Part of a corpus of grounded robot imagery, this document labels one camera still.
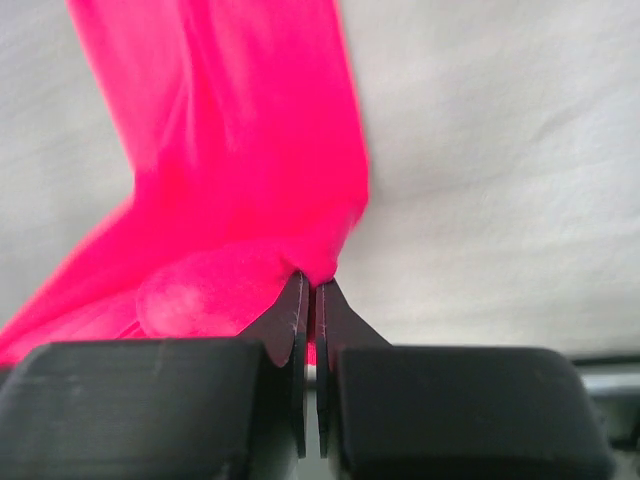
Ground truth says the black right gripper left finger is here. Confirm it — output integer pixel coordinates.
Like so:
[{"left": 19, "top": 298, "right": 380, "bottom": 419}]
[{"left": 1, "top": 274, "right": 310, "bottom": 479}]

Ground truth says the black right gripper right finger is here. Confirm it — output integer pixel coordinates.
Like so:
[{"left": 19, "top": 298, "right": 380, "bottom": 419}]
[{"left": 314, "top": 282, "right": 615, "bottom": 479}]

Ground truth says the pink t shirt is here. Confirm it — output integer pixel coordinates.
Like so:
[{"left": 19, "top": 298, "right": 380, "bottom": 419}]
[{"left": 1, "top": 1, "right": 369, "bottom": 365}]

